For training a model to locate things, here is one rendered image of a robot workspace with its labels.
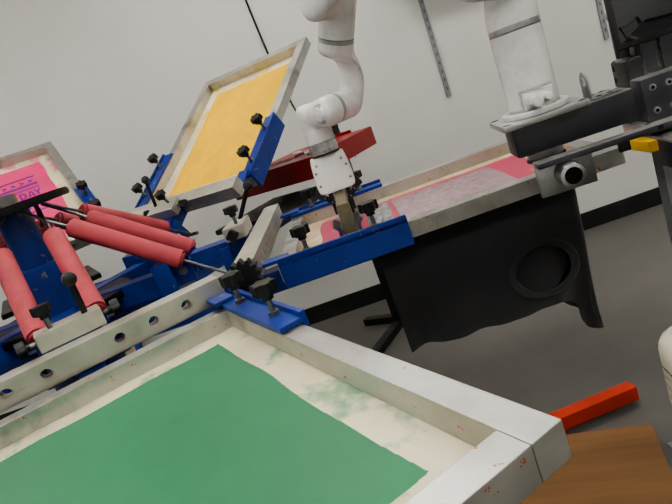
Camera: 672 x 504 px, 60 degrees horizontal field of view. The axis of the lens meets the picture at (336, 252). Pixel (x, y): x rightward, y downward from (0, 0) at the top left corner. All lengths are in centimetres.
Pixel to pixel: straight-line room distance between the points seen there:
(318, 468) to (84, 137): 334
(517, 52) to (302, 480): 83
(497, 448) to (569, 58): 342
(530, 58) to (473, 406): 74
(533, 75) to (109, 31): 294
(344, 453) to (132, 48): 327
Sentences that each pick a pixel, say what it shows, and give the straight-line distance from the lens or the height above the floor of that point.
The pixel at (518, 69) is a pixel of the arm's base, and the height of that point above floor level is 122.
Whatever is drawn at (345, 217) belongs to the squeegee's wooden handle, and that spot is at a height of 103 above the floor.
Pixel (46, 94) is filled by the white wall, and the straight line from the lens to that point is 388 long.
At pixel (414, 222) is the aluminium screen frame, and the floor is 98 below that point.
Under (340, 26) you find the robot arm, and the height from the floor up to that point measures 143.
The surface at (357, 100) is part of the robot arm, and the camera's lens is 149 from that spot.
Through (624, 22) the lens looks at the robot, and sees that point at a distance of 120.
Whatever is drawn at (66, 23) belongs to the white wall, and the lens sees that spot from 384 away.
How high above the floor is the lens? 129
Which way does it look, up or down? 14 degrees down
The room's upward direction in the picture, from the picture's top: 20 degrees counter-clockwise
